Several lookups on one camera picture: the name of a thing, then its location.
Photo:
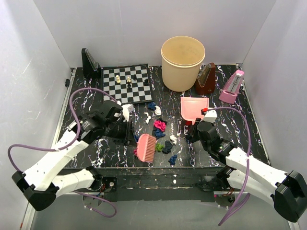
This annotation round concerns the beige plastic bucket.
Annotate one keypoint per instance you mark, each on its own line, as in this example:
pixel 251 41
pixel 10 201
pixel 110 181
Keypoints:
pixel 182 57

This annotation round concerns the blue scrap front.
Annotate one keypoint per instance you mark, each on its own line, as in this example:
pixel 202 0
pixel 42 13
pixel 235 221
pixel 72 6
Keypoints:
pixel 172 160

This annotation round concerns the magenta scrap upper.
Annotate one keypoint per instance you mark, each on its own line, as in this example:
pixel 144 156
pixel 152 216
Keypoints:
pixel 160 124

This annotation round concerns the green paper scrap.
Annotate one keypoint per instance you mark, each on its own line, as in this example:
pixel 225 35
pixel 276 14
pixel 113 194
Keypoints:
pixel 159 147

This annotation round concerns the white chess piece left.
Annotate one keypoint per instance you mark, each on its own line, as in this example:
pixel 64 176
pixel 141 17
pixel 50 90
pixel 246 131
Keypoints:
pixel 118 79

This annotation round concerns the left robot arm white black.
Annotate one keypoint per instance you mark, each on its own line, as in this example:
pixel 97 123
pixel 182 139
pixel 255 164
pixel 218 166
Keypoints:
pixel 41 184

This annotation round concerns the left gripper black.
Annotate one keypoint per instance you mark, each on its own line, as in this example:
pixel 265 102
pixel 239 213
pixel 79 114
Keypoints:
pixel 128 139

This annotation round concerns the brown metronome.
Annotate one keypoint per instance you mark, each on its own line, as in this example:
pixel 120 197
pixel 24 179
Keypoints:
pixel 205 83

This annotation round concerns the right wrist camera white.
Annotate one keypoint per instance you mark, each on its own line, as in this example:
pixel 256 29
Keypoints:
pixel 208 115

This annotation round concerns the black chess piece edge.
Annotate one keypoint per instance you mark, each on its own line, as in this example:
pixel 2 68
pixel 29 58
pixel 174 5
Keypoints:
pixel 146 82

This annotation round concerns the small white scrap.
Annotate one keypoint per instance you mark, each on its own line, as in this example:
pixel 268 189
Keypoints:
pixel 173 138

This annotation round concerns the black scrap centre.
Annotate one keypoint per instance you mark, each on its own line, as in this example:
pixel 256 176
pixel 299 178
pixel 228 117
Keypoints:
pixel 167 148

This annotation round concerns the navy scrap under magenta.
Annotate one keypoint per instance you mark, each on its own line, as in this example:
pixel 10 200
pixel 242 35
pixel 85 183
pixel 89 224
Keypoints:
pixel 158 133

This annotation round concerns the black grey chessboard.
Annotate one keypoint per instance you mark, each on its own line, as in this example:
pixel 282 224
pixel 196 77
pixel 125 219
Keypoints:
pixel 137 93

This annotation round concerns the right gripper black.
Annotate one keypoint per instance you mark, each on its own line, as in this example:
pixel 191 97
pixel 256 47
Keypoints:
pixel 194 133

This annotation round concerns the white scrap near brush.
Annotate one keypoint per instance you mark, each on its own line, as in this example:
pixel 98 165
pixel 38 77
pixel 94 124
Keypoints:
pixel 158 111

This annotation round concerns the white scrap strip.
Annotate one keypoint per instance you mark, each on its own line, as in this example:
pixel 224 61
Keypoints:
pixel 148 117

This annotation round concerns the pink dustpan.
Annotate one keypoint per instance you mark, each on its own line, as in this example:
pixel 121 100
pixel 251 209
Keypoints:
pixel 191 108

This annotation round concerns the navy scrap near chessboard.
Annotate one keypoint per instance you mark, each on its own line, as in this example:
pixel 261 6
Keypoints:
pixel 151 106

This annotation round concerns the pink metronome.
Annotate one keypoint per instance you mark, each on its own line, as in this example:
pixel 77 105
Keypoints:
pixel 230 90

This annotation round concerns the pink hand brush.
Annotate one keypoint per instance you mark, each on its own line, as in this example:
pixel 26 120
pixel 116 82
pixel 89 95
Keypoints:
pixel 145 149

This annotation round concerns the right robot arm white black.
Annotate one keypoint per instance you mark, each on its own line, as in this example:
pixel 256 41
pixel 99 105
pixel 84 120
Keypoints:
pixel 285 191

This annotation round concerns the black metronome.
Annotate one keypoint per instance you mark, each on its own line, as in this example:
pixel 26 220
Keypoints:
pixel 91 68

